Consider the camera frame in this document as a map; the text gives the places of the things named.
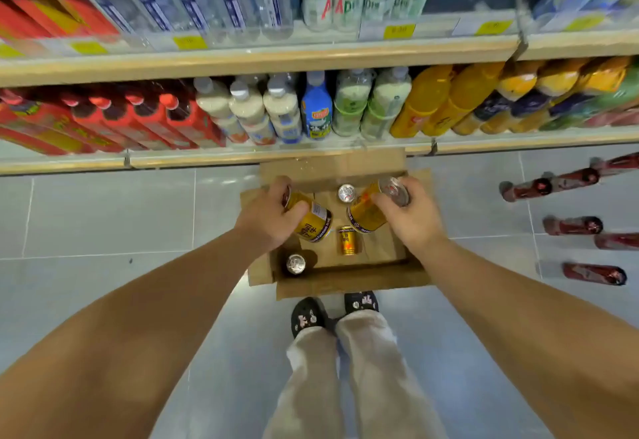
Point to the person's right hand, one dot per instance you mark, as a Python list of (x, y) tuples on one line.
[(417, 221)]

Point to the person's left hand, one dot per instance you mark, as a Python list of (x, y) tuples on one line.
[(262, 219)]

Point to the person's right thumb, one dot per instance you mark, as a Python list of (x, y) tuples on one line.
[(385, 201)]

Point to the person's left thumb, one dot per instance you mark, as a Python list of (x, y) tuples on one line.
[(297, 211)]

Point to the gold drink can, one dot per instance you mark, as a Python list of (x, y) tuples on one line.
[(295, 264), (367, 211), (347, 193), (315, 221), (348, 241)]

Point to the person's right forearm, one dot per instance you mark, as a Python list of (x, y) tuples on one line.
[(539, 344)]

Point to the person's left forearm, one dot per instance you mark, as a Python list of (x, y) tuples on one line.
[(125, 344)]

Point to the brown cardboard box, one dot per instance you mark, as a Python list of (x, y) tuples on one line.
[(344, 274)]

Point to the pale green drink bottle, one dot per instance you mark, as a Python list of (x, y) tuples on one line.
[(384, 104), (350, 104)]

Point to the cream bottle with white cap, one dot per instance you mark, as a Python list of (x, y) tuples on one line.
[(252, 114), (219, 109), (283, 111)]

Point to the black patterned right shoe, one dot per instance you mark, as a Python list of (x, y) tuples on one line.
[(360, 301)]

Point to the black patterned shoe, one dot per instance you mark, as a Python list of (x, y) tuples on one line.
[(307, 316), (360, 301)]

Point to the bottle with blue label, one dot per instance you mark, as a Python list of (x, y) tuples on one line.
[(317, 109)]

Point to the black patterned left shoe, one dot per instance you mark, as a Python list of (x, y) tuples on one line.
[(307, 316)]

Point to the orange juice bottle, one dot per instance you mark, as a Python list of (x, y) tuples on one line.
[(422, 101), (462, 96)]

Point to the wooden shelf board with tags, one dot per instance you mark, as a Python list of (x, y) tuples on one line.
[(279, 57)]

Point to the yellow price tag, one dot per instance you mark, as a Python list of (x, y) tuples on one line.
[(584, 22), (494, 28), (89, 48), (399, 31), (189, 43)]

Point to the beige trousers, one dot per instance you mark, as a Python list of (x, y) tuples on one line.
[(379, 378)]

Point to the row of yellow navy-labelled bottles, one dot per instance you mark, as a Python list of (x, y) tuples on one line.
[(539, 94)]

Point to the group of dark red bottles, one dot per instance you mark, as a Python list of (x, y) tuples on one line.
[(574, 225)]

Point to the row of red bottles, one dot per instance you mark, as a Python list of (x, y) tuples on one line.
[(110, 121)]

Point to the clear shelf divider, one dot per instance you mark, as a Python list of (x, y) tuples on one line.
[(520, 24)]

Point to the pink drink bottle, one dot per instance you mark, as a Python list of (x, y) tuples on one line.
[(616, 118)]

